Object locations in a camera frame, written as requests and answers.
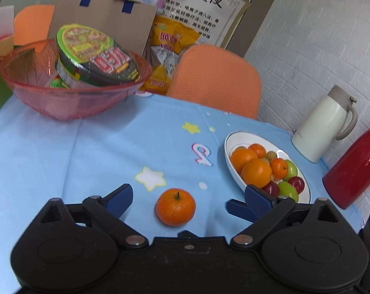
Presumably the mandarin orange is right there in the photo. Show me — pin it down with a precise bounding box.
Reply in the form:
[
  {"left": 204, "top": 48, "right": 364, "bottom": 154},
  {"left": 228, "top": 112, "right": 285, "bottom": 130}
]
[
  {"left": 248, "top": 143, "right": 267, "bottom": 158},
  {"left": 156, "top": 188, "right": 196, "bottom": 227},
  {"left": 270, "top": 158, "right": 289, "bottom": 181}
]

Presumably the orange chair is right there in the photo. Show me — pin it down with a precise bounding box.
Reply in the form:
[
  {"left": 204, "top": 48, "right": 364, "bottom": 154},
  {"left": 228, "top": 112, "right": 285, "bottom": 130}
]
[
  {"left": 13, "top": 5, "right": 55, "bottom": 46},
  {"left": 166, "top": 44, "right": 262, "bottom": 120}
]

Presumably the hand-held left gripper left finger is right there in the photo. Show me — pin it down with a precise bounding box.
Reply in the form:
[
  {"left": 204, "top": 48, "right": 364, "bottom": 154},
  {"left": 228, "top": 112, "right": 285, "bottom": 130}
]
[{"left": 38, "top": 184, "right": 149, "bottom": 249}]

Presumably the green packet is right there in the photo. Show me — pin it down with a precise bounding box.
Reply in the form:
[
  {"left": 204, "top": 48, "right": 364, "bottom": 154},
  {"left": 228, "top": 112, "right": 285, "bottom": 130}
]
[{"left": 45, "top": 75, "right": 71, "bottom": 89}]

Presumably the white thermos jug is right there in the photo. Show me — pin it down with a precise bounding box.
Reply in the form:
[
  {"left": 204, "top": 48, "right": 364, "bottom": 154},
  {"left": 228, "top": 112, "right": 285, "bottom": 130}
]
[{"left": 292, "top": 85, "right": 358, "bottom": 163}]

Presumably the wall poster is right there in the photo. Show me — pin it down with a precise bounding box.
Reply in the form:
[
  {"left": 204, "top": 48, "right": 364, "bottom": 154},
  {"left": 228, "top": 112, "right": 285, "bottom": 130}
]
[{"left": 160, "top": 0, "right": 250, "bottom": 48}]

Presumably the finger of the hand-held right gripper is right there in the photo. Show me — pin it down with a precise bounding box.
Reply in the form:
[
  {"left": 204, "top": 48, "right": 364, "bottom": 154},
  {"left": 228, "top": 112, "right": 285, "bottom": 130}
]
[{"left": 226, "top": 199, "right": 259, "bottom": 223}]

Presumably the red plum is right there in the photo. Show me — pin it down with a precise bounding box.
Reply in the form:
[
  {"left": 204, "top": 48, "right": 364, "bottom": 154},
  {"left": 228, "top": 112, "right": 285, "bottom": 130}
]
[
  {"left": 261, "top": 181, "right": 280, "bottom": 198},
  {"left": 287, "top": 176, "right": 305, "bottom": 194}
]

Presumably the oval green jujube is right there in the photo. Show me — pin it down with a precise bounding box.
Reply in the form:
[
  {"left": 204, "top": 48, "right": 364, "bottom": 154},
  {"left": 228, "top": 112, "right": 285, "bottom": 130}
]
[{"left": 277, "top": 181, "right": 299, "bottom": 203}]

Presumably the yellow plastic bag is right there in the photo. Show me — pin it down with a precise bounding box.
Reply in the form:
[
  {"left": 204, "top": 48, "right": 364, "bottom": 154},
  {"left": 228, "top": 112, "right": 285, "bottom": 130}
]
[{"left": 139, "top": 17, "right": 204, "bottom": 95}]

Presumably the red thermos jug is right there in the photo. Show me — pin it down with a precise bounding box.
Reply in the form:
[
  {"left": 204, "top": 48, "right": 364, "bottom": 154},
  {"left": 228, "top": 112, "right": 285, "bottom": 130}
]
[{"left": 323, "top": 115, "right": 370, "bottom": 210}]

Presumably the brown cardboard box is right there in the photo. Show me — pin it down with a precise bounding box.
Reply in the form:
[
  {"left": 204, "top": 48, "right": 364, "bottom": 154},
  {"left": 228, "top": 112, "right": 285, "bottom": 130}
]
[{"left": 48, "top": 0, "right": 158, "bottom": 59}]

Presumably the white plate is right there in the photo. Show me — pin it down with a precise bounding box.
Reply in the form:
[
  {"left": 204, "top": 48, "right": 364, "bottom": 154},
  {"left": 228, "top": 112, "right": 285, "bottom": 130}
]
[{"left": 224, "top": 130, "right": 311, "bottom": 204}]

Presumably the pink plastic bowl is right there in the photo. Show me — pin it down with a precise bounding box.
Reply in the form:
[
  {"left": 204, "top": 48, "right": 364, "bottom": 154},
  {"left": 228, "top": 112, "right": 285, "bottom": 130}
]
[{"left": 0, "top": 38, "right": 153, "bottom": 120}]

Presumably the large orange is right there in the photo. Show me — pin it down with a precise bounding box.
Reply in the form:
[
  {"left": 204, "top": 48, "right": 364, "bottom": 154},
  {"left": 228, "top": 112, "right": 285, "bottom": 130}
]
[
  {"left": 230, "top": 148, "right": 259, "bottom": 175},
  {"left": 241, "top": 158, "right": 273, "bottom": 189}
]

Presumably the small green apple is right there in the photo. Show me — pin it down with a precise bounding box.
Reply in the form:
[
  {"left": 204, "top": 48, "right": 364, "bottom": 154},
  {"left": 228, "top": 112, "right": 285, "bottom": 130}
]
[{"left": 284, "top": 159, "right": 298, "bottom": 180}]

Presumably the blue printed tablecloth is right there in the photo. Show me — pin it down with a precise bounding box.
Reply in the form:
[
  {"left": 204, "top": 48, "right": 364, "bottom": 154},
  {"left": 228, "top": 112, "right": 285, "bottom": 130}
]
[{"left": 0, "top": 93, "right": 361, "bottom": 291}]

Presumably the instant noodle cup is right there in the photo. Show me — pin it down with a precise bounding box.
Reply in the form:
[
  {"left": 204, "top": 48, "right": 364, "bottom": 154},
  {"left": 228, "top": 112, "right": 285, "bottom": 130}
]
[{"left": 55, "top": 24, "right": 139, "bottom": 87}]

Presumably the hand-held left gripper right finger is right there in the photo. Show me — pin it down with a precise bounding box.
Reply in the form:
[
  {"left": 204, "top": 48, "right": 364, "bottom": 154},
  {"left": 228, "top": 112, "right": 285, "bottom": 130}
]
[{"left": 231, "top": 184, "right": 342, "bottom": 248}]

